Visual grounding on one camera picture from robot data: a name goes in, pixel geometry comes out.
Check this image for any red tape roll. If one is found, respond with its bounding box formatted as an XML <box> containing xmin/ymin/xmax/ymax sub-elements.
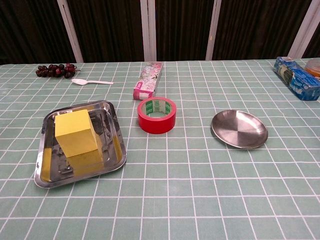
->
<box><xmin>137</xmin><ymin>96</ymin><xmax>177</xmax><ymax>135</ymax></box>

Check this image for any yellow cube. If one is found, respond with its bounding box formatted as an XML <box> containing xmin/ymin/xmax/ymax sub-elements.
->
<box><xmin>54</xmin><ymin>108</ymin><xmax>104</xmax><ymax>159</ymax></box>

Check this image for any pink floral carton box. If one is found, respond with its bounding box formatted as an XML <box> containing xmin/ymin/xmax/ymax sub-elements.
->
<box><xmin>132</xmin><ymin>61</ymin><xmax>165</xmax><ymax>102</ymax></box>

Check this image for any square steel tray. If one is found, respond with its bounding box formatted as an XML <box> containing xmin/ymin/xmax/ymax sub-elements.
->
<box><xmin>33</xmin><ymin>99</ymin><xmax>128</xmax><ymax>189</ymax></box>

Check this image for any green checked tablecloth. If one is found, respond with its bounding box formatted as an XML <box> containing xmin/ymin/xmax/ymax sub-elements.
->
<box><xmin>0</xmin><ymin>59</ymin><xmax>320</xmax><ymax>240</ymax></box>

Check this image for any round steel plate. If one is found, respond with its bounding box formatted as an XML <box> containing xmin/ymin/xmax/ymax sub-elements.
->
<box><xmin>210</xmin><ymin>109</ymin><xmax>269</xmax><ymax>150</ymax></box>

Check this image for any white plastic spoon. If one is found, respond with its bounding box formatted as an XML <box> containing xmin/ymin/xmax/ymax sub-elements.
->
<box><xmin>71</xmin><ymin>78</ymin><xmax>114</xmax><ymax>86</ymax></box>

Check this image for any dark pleated curtain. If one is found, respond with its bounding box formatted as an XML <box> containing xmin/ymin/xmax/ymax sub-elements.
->
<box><xmin>0</xmin><ymin>0</ymin><xmax>320</xmax><ymax>65</ymax></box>

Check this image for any dark red grape bunch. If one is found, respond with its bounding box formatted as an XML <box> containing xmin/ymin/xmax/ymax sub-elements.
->
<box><xmin>35</xmin><ymin>63</ymin><xmax>81</xmax><ymax>79</ymax></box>

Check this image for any blue snack package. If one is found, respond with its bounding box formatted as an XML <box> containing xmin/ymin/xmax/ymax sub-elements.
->
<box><xmin>272</xmin><ymin>56</ymin><xmax>320</xmax><ymax>102</ymax></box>

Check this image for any orange lidded plastic jar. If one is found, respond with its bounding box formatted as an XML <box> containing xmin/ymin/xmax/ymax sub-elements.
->
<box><xmin>304</xmin><ymin>58</ymin><xmax>320</xmax><ymax>78</ymax></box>

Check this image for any white frame post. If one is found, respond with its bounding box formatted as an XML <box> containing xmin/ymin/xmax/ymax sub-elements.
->
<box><xmin>56</xmin><ymin>0</ymin><xmax>85</xmax><ymax>63</ymax></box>
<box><xmin>289</xmin><ymin>0</ymin><xmax>320</xmax><ymax>59</ymax></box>
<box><xmin>205</xmin><ymin>0</ymin><xmax>223</xmax><ymax>61</ymax></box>
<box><xmin>139</xmin><ymin>0</ymin><xmax>157</xmax><ymax>62</ymax></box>

